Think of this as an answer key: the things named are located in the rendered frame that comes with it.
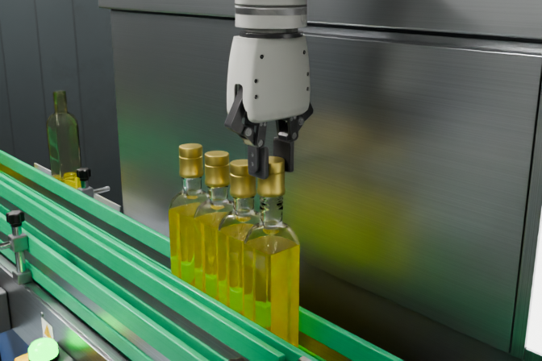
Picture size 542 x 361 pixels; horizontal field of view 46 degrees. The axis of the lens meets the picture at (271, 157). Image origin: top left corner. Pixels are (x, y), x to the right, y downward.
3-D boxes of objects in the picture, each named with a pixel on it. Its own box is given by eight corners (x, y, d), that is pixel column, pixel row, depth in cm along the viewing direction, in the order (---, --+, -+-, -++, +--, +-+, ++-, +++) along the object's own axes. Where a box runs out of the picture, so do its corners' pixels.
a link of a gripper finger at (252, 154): (252, 120, 78) (252, 172, 80) (231, 124, 76) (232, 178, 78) (269, 125, 76) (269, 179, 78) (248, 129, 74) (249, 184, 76)
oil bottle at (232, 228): (273, 351, 91) (273, 211, 86) (242, 367, 88) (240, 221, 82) (248, 335, 96) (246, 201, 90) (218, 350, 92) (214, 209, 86)
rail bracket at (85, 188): (115, 224, 140) (111, 165, 136) (86, 232, 135) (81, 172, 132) (106, 219, 142) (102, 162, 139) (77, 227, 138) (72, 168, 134)
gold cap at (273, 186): (290, 192, 80) (291, 159, 79) (269, 199, 78) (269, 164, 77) (272, 186, 83) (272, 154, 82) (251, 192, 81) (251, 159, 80)
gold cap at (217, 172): (235, 184, 89) (235, 153, 88) (215, 188, 87) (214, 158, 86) (219, 178, 92) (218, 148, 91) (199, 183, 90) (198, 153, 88)
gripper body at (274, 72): (281, 20, 81) (281, 107, 84) (216, 23, 74) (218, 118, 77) (324, 22, 76) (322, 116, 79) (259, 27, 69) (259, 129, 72)
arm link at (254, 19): (276, 2, 80) (276, 27, 81) (220, 5, 75) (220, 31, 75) (324, 5, 74) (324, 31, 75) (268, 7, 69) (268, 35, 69)
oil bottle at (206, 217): (248, 335, 96) (246, 200, 90) (217, 349, 92) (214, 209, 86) (224, 321, 100) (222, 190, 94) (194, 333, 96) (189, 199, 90)
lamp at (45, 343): (64, 358, 99) (62, 342, 99) (35, 370, 96) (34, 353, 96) (52, 346, 103) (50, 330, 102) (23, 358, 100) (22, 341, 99)
